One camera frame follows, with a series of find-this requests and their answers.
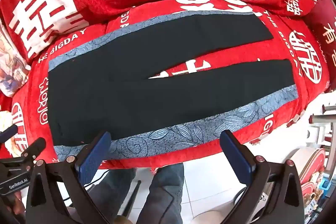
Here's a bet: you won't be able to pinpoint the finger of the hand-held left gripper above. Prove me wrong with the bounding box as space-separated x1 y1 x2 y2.
16 137 47 165
0 125 18 144

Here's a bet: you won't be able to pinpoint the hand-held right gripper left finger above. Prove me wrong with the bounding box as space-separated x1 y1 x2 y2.
26 131 113 224

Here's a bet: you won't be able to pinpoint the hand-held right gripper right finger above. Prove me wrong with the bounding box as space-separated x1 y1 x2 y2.
218 130 307 224

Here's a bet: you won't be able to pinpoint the black pants with blue stripe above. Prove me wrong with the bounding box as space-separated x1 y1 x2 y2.
48 11 300 161

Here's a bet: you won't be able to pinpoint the person's left leg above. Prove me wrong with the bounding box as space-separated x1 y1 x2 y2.
85 168 136 224

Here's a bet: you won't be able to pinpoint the person's leg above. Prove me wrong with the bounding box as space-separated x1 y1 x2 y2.
136 163 185 224
85 168 136 224

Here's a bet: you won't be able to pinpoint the black rod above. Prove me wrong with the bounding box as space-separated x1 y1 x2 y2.
123 180 143 217

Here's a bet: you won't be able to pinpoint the cartoon printed pillow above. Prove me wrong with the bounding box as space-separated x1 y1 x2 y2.
0 21 30 97

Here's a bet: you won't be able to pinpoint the person's right leg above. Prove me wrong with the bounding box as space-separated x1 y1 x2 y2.
136 163 185 224

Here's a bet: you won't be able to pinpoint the metal rack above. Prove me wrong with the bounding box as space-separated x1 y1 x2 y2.
308 105 336 147

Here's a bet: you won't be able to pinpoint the dark red cushion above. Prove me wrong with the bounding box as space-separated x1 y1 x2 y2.
304 0 336 67

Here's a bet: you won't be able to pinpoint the black cable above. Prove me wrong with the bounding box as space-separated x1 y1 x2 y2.
234 186 248 205
63 169 109 201

